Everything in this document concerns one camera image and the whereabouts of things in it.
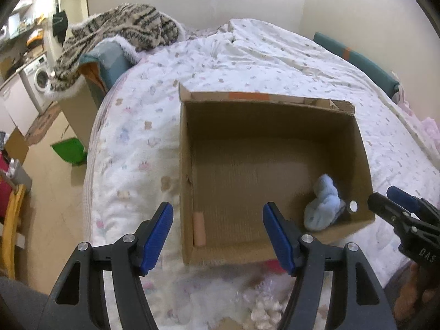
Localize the patterned fuzzy blanket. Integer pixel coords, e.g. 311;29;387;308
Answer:
48;3;186;93

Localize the teal folded cushion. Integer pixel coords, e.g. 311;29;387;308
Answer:
78;39;141;92

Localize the yellow wooden chair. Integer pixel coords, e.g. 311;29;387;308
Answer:
0;172;28;279

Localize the person's grey clothed leg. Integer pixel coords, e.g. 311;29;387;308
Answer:
0;275;49;330

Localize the light blue plush toy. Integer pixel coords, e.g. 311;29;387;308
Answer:
303;174;346;232

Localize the black hanging garment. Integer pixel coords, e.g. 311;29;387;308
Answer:
51;10;69;44

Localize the large cardboard box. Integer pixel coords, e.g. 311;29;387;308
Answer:
58;82;104;152

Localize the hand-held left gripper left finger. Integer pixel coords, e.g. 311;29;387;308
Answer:
36;201;174;330

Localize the white kitchen cabinet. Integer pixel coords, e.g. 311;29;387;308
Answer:
0;72;39;135

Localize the grey bin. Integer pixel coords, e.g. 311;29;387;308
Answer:
10;160;33;194

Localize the person's right hand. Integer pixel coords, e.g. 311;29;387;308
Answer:
394;261;440;321

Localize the white printed bedspread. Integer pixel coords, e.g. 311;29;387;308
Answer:
82;19;440;330

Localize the brown cardboard box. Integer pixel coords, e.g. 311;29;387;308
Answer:
178;82;376;266

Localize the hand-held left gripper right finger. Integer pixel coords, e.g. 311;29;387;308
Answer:
262;202;399;330

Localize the patterned floor rug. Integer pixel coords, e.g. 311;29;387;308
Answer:
26;101;63;145

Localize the teal mat with orange strip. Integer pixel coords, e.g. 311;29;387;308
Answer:
313;32;401;98

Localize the white washing machine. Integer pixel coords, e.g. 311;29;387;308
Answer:
20;53;58;115

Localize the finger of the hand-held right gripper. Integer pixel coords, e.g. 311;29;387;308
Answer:
386;185;440;219
367;192;418;236

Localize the red bag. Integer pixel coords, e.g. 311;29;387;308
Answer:
0;151;14;215

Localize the flat cardboard piece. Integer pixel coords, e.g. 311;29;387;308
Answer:
3;127;30;164

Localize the pink cloth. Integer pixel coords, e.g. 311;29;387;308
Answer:
395;86;440;171

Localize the green bag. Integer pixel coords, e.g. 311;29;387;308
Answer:
51;137;88;166

